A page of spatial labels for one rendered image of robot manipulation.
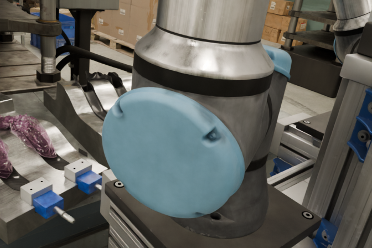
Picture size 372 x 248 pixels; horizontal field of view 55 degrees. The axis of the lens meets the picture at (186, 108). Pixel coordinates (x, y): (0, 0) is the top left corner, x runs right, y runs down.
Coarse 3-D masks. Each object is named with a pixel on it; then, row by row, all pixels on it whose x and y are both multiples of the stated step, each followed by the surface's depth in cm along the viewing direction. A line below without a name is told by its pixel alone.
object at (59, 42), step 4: (32, 36) 470; (36, 36) 463; (32, 40) 472; (36, 40) 465; (56, 40) 439; (60, 40) 443; (64, 40) 447; (72, 40) 457; (32, 44) 474; (36, 44) 469; (56, 44) 441; (60, 44) 446; (64, 44) 494; (72, 44) 458; (56, 48) 443; (68, 52) 458
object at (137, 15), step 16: (128, 0) 484; (144, 0) 464; (96, 16) 540; (112, 16) 514; (128, 16) 491; (144, 16) 469; (96, 32) 538; (112, 32) 521; (128, 32) 498; (144, 32) 477; (112, 48) 514
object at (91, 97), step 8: (88, 72) 118; (96, 72) 120; (112, 72) 124; (88, 80) 116; (112, 80) 124; (120, 80) 122; (88, 88) 116; (120, 88) 120; (88, 96) 111; (96, 96) 112; (96, 104) 111; (96, 112) 108; (104, 112) 109
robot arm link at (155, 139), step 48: (192, 0) 24; (240, 0) 24; (144, 48) 27; (192, 48) 25; (240, 48) 26; (144, 96) 25; (192, 96) 25; (240, 96) 26; (144, 144) 27; (192, 144) 25; (240, 144) 27; (144, 192) 29; (192, 192) 27
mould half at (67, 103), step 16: (96, 80) 119; (128, 80) 124; (48, 96) 122; (64, 96) 110; (80, 96) 110; (112, 96) 115; (64, 112) 112; (80, 112) 105; (80, 128) 104; (96, 128) 98; (96, 144) 97; (96, 160) 99
